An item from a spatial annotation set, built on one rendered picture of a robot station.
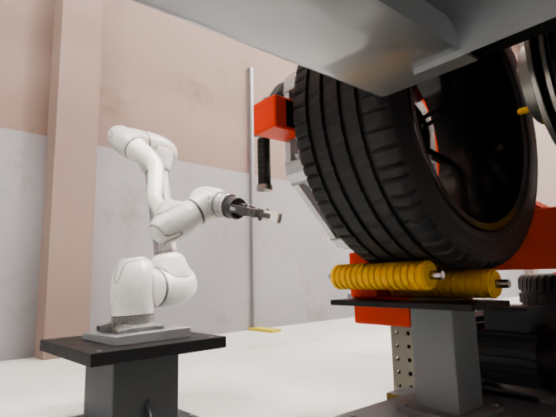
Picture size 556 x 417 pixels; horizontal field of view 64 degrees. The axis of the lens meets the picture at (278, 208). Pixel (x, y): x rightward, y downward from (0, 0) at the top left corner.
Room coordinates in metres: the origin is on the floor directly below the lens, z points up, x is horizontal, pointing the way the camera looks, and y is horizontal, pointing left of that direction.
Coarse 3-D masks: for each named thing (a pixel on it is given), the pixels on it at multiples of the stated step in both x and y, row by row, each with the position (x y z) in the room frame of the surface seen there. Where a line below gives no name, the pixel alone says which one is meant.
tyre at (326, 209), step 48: (336, 96) 0.77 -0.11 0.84; (336, 144) 0.80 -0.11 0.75; (384, 144) 0.72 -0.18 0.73; (528, 144) 1.07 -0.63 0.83; (336, 192) 0.85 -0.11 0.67; (384, 192) 0.78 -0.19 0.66; (432, 192) 0.78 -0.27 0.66; (528, 192) 1.05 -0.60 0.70; (384, 240) 0.87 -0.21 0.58; (432, 240) 0.81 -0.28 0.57; (480, 240) 0.88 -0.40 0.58
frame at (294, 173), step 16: (288, 80) 0.96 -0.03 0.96; (288, 96) 0.96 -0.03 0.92; (416, 96) 1.22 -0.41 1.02; (432, 128) 1.26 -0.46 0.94; (288, 144) 0.97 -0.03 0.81; (432, 144) 1.27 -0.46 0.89; (288, 160) 0.97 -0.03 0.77; (288, 176) 0.97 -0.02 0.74; (304, 176) 0.94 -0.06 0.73; (304, 192) 0.99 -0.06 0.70; (336, 240) 1.05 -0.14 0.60
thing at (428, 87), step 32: (480, 64) 1.05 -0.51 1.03; (448, 96) 1.15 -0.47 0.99; (480, 96) 1.10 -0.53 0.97; (512, 96) 1.05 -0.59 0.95; (416, 128) 0.76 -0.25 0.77; (448, 128) 1.20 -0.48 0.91; (480, 128) 1.13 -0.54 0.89; (512, 128) 1.08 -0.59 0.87; (448, 160) 1.19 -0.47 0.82; (480, 160) 1.14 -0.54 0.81; (512, 160) 1.08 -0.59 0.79; (448, 192) 1.18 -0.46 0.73; (480, 192) 1.11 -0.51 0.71; (512, 192) 1.04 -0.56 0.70; (480, 224) 0.89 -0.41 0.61
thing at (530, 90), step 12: (540, 36) 0.61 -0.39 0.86; (528, 48) 0.63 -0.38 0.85; (540, 48) 0.61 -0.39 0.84; (528, 60) 0.63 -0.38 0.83; (540, 60) 0.65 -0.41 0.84; (516, 72) 0.73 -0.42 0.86; (528, 72) 0.71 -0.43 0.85; (540, 72) 0.64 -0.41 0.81; (552, 72) 0.62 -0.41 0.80; (528, 84) 0.71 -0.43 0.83; (540, 84) 0.64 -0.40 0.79; (552, 84) 0.62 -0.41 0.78; (528, 96) 0.72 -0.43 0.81; (540, 96) 0.64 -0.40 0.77; (552, 96) 0.63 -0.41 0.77; (528, 108) 0.74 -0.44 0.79; (540, 108) 0.65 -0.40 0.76; (552, 108) 0.66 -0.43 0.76; (540, 120) 0.75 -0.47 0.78; (552, 120) 0.66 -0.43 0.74; (552, 132) 0.67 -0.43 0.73
